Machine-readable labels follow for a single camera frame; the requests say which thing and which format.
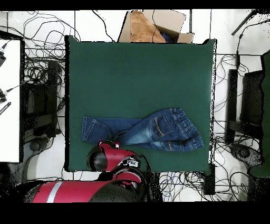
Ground blue denim jeans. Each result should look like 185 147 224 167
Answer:
81 107 205 152

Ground black office chair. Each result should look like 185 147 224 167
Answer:
22 60 62 155
225 69 265 170

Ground white table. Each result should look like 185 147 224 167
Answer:
0 39 22 163

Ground green covered side table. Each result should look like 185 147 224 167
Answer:
249 49 270 178

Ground dark green table cloth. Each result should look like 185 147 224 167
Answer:
64 34 218 173

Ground black label strip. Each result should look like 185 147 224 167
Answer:
0 101 12 116

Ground dark blue fabric item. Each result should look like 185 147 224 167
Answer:
161 31 175 43

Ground black slanted rod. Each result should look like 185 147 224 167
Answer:
230 9 258 36

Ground black device with cable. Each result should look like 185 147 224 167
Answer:
0 83 24 104

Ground single black cable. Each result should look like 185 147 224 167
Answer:
91 10 115 42

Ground thin black cable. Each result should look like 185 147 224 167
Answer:
151 9 159 42

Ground black connector with cable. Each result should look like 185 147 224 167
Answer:
0 41 10 67

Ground brown cloth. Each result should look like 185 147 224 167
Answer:
130 10 167 43

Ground black and blue cable tangle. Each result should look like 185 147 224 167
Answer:
158 171 206 201

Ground cardboard box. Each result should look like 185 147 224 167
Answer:
117 9 195 44

